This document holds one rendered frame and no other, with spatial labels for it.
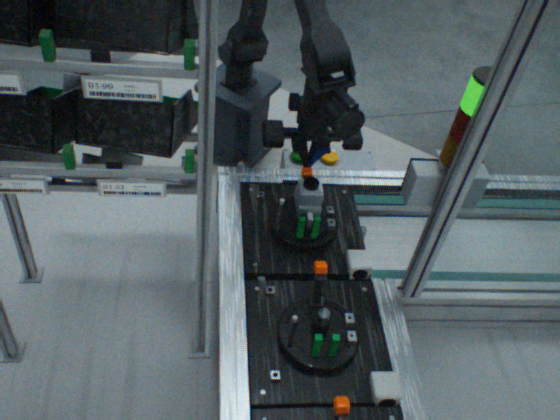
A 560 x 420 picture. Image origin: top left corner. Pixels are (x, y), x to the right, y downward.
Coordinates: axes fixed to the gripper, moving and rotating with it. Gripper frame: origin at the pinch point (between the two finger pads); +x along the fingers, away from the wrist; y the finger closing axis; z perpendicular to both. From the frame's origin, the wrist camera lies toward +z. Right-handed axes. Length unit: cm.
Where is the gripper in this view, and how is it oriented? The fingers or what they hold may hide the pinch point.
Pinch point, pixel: (308, 155)
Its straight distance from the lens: 120.4
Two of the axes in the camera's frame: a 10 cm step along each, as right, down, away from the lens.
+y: -9.9, -0.2, -1.3
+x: -1.0, 6.9, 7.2
